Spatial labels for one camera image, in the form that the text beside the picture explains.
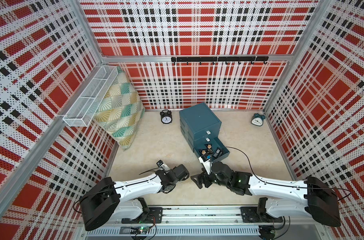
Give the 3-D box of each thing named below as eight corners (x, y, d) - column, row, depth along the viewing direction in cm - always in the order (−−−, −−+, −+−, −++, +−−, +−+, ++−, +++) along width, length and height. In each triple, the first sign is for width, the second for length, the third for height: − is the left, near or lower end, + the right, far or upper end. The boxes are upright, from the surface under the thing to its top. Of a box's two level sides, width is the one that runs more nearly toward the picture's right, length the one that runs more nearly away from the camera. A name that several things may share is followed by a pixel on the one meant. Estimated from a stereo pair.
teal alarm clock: (249, 124, 115) (253, 116, 108) (251, 119, 118) (255, 111, 111) (259, 128, 112) (264, 120, 106) (261, 123, 116) (265, 115, 109)
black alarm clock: (161, 124, 115) (159, 115, 107) (162, 118, 118) (160, 109, 111) (171, 124, 115) (170, 115, 107) (172, 118, 118) (171, 109, 111)
